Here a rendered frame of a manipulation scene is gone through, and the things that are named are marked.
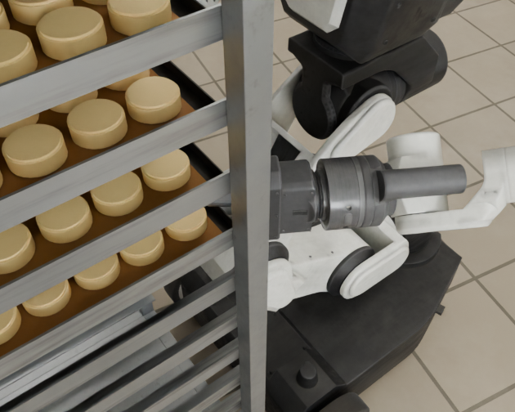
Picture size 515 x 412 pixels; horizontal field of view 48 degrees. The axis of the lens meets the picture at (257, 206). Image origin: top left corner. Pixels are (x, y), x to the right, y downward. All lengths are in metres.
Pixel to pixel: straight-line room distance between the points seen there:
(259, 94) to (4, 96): 0.20
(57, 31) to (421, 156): 0.43
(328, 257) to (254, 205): 0.68
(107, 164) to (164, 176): 0.11
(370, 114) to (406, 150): 0.24
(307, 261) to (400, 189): 0.57
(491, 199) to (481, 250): 1.17
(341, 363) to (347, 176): 0.76
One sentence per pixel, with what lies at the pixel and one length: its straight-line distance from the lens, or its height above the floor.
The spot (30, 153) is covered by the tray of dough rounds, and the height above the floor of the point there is 1.06.
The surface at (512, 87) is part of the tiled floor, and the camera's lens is 2.53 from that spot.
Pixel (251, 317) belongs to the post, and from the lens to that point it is 0.75.
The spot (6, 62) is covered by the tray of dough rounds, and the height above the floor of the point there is 1.15.
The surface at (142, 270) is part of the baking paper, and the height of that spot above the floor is 0.86.
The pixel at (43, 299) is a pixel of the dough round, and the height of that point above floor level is 0.88.
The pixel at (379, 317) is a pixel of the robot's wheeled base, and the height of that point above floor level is 0.17.
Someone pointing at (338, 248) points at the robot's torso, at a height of 0.36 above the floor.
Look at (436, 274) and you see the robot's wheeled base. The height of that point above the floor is 0.17.
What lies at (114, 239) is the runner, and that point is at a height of 0.97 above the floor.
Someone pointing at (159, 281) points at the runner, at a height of 0.87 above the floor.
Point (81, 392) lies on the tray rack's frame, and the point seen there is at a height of 0.15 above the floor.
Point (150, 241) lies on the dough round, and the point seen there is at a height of 0.88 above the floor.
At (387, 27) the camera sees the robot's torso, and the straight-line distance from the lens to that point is 0.83.
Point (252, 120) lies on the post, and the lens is 0.51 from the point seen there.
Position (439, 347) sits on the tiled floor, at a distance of 1.64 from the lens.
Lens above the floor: 1.38
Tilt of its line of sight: 48 degrees down
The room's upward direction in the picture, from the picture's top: straight up
